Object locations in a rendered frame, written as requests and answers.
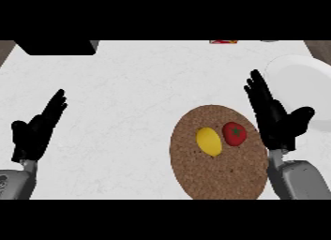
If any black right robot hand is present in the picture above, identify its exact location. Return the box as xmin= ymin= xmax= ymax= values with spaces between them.
xmin=243 ymin=68 xmax=317 ymax=153

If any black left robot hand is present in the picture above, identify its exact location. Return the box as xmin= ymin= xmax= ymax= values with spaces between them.
xmin=11 ymin=88 xmax=70 ymax=164

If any white plate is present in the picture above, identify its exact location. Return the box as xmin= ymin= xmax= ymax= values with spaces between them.
xmin=264 ymin=54 xmax=331 ymax=133

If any yellow lemon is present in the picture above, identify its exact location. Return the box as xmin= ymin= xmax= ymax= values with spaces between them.
xmin=196 ymin=127 xmax=225 ymax=158

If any round brown cork placemat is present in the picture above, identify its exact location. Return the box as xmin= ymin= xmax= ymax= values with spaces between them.
xmin=169 ymin=104 xmax=271 ymax=201

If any red tomato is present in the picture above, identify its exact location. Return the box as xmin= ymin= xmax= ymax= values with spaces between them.
xmin=222 ymin=121 xmax=249 ymax=147

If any black box appliance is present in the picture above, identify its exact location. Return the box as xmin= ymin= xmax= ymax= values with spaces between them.
xmin=12 ymin=40 xmax=100 ymax=57

